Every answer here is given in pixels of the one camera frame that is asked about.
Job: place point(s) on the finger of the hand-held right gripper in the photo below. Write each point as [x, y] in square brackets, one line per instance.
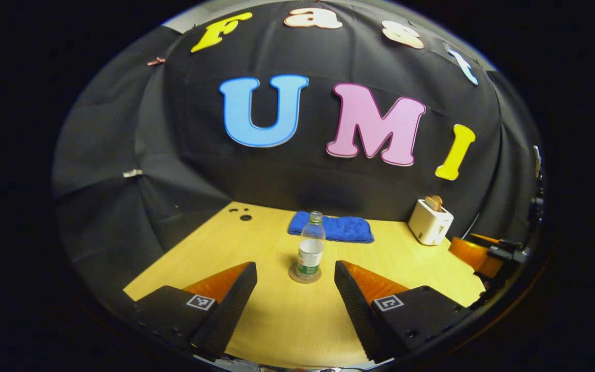
[470, 254]
[488, 238]

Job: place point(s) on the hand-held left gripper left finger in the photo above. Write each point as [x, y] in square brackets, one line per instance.
[233, 305]

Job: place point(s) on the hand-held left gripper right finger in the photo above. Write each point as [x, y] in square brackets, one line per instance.
[359, 310]

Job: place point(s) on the clear plastic water bottle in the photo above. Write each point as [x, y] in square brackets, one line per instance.
[310, 253]

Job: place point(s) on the white toaster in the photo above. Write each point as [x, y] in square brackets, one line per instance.
[426, 222]

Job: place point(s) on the toast slice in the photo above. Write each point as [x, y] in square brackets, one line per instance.
[434, 202]

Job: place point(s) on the blue towel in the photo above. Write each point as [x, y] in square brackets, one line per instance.
[349, 228]

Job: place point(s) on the black backdrop cloth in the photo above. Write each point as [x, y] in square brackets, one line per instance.
[199, 170]

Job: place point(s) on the silver metal clip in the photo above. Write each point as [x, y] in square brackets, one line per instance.
[132, 173]

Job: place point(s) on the copper metal clip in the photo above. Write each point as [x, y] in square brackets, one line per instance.
[156, 61]

